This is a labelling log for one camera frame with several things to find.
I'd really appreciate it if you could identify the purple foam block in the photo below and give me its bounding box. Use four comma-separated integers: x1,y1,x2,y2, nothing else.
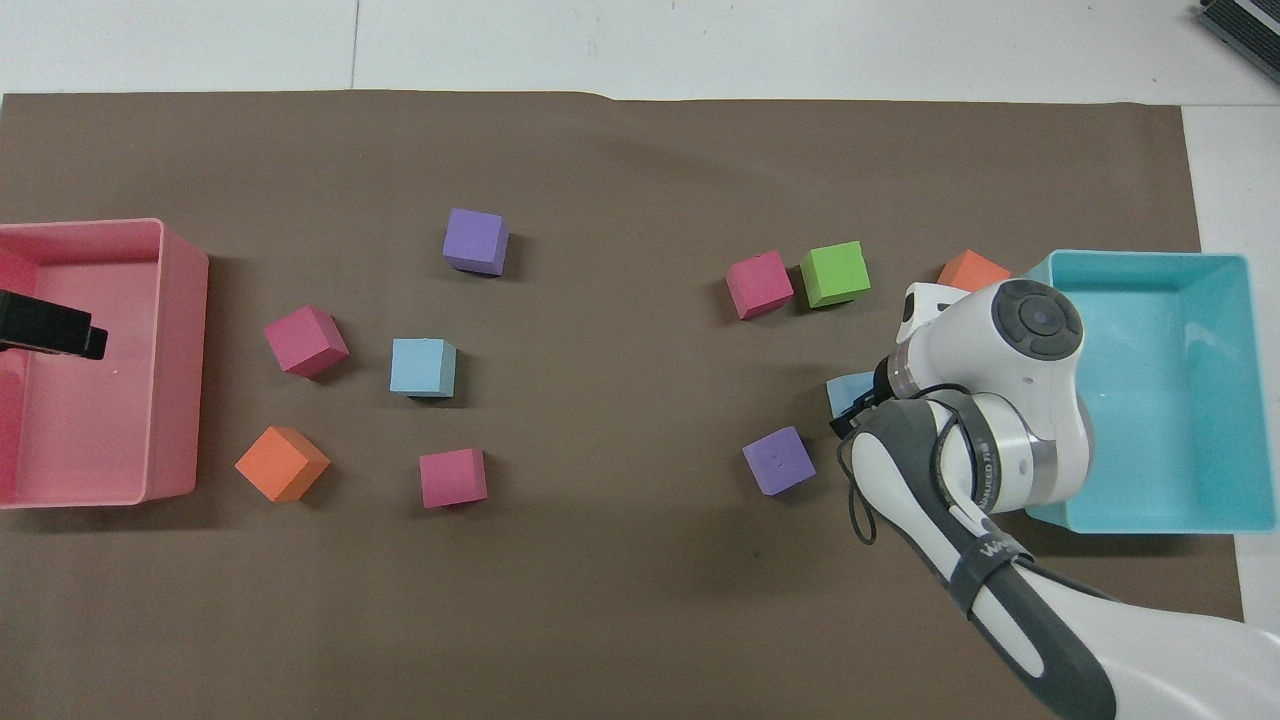
443,207,510,277
741,425,817,498

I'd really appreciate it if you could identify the light blue foam block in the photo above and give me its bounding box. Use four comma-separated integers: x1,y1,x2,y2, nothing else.
826,371,881,421
389,338,458,399

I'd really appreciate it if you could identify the pink foam block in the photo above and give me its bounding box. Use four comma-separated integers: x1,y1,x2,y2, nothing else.
724,250,795,321
264,305,351,379
418,448,489,510

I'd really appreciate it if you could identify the green foam block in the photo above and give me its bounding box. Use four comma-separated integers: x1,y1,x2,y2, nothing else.
800,240,872,309

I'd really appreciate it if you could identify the black cable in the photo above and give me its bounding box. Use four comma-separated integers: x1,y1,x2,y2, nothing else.
829,398,906,546

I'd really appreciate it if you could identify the orange foam block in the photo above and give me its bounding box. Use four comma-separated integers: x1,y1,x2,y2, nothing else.
937,249,1013,293
234,425,332,503

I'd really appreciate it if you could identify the black stand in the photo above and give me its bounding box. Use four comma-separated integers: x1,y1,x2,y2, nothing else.
1198,0,1280,63

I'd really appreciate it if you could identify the teal plastic bin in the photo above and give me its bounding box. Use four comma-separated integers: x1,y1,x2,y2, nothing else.
1022,250,1280,534

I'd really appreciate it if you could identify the pink plastic bin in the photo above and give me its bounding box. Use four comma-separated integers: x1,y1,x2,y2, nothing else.
0,218,210,509

